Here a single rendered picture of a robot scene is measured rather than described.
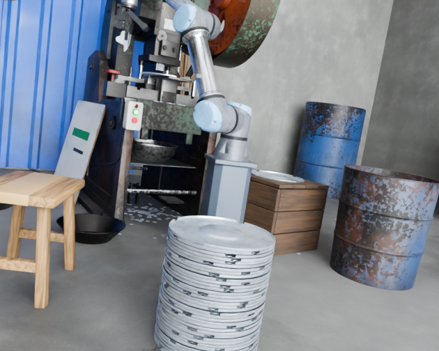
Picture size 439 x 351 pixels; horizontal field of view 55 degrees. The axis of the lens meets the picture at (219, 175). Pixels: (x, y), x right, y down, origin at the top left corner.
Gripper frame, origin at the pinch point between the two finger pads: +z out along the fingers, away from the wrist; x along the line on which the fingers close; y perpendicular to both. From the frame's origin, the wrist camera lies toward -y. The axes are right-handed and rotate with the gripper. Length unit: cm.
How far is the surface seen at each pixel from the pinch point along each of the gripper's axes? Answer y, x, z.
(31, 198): -4, 96, 56
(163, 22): -11.3, -25.0, -20.3
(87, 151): 19, -26, 56
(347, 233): -116, 29, 63
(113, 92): 1.6, 4.3, 21.9
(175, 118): -27.9, -16.1, 28.3
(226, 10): -43, -50, -39
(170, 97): -22.5, -20.0, 17.9
